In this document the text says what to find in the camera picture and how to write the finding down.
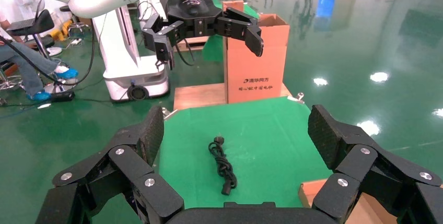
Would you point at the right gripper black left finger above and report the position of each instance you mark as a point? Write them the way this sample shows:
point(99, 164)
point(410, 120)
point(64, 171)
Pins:
point(128, 167)

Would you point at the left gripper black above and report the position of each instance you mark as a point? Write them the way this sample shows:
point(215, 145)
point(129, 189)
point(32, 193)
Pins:
point(188, 4)

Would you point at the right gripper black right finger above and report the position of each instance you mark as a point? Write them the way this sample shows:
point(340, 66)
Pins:
point(356, 167)

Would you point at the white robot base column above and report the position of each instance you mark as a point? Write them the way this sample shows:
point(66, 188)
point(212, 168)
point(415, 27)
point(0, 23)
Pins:
point(121, 53)

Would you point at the flat open cardboard box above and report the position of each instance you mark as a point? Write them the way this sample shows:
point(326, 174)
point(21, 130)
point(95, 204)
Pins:
point(311, 191)

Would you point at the tall printed cardboard box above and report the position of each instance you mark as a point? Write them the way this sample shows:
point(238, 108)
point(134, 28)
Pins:
point(256, 66)

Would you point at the background wooden board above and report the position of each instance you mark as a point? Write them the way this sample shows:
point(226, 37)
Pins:
point(192, 44)

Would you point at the metal binder clip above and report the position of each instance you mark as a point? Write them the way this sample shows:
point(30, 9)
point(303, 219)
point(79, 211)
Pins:
point(298, 97)
point(169, 113)

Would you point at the black power strip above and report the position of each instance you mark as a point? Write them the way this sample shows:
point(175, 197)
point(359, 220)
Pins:
point(63, 96)

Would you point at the green table cloth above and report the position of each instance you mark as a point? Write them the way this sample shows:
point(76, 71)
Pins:
point(259, 146)

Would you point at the white floor scrap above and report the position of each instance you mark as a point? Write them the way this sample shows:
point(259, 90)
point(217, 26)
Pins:
point(44, 106)

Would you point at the small black metal stool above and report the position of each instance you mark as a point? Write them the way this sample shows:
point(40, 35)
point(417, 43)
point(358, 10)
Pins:
point(65, 8)

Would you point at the yellow floor object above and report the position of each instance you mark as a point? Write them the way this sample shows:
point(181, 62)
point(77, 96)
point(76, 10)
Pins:
point(60, 30)

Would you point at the grey laptop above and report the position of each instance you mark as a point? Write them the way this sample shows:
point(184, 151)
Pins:
point(24, 23)

